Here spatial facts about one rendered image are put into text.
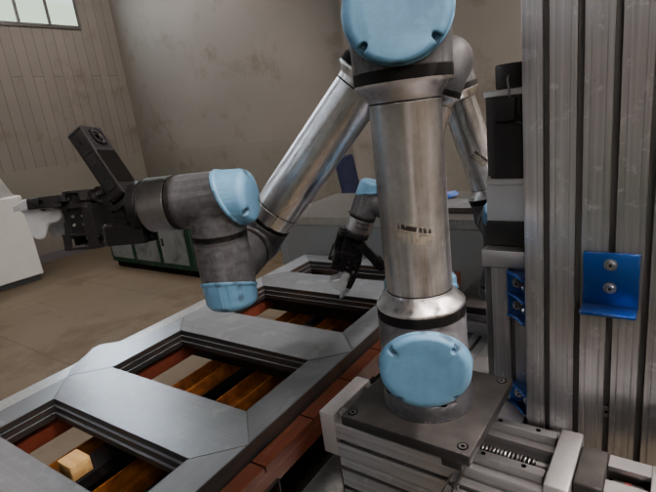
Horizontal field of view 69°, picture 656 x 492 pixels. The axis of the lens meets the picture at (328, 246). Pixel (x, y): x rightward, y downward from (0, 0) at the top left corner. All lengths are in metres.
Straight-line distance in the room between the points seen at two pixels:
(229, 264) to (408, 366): 0.27
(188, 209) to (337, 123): 0.24
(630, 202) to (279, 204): 0.50
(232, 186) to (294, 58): 5.50
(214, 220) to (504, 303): 0.56
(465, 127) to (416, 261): 0.74
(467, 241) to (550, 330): 1.18
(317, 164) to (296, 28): 5.40
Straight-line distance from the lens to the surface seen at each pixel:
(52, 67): 8.14
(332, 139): 0.71
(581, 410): 0.95
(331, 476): 1.29
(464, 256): 2.06
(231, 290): 0.66
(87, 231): 0.73
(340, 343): 1.46
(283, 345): 1.50
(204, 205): 0.63
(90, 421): 1.44
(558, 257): 0.84
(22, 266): 6.83
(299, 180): 0.72
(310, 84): 5.95
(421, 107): 0.56
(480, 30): 5.02
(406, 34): 0.53
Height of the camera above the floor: 1.53
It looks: 15 degrees down
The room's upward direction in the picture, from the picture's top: 7 degrees counter-clockwise
